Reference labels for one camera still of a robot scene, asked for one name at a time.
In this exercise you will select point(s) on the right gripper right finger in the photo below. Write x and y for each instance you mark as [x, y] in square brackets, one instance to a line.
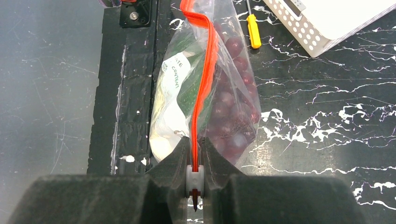
[232, 197]

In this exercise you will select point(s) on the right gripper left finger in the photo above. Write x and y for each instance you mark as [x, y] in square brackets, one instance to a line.
[156, 197]

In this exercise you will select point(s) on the clear zip top bag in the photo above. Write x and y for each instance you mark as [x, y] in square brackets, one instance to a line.
[200, 16]

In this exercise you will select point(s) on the fake green cucumber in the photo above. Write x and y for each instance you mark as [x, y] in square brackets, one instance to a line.
[195, 54]

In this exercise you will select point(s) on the fake purple grapes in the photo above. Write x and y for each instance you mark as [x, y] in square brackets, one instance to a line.
[235, 108]

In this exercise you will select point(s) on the white perforated plastic basket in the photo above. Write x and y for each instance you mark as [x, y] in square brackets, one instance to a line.
[318, 25]

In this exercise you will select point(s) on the yellow handled screwdriver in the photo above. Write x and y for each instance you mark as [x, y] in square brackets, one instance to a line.
[254, 34]

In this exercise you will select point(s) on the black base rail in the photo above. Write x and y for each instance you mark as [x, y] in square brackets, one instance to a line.
[129, 66]

